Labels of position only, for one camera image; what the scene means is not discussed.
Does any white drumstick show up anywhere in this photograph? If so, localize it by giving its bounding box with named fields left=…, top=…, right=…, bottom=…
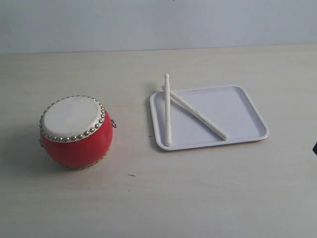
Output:
left=164, top=73, right=172, bottom=146
left=162, top=86, right=228, bottom=140

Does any red small drum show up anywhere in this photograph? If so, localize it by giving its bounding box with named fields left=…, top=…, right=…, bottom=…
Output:
left=39, top=95, right=117, bottom=169

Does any white rectangular plastic tray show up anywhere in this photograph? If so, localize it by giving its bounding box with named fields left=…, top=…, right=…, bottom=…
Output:
left=150, top=85, right=269, bottom=151

